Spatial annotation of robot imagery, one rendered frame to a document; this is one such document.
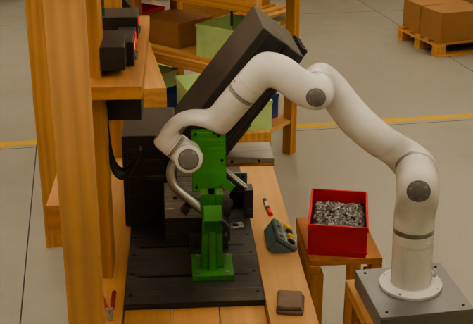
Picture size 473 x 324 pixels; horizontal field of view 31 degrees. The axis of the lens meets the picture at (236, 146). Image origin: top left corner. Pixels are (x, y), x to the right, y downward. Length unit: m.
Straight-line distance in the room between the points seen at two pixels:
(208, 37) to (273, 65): 3.33
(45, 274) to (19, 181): 1.29
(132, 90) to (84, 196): 0.37
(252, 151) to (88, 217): 0.97
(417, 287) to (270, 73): 0.78
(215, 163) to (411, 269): 0.74
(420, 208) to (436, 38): 6.41
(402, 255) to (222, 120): 0.67
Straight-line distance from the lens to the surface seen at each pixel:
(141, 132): 2.89
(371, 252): 3.06
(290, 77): 2.34
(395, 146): 2.47
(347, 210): 3.15
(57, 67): 2.07
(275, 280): 2.66
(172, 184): 2.79
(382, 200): 5.40
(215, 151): 2.82
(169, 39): 6.00
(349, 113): 2.40
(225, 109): 2.42
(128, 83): 2.41
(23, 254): 4.82
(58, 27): 2.05
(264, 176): 3.39
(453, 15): 8.76
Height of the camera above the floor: 2.24
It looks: 21 degrees down
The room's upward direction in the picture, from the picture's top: straight up
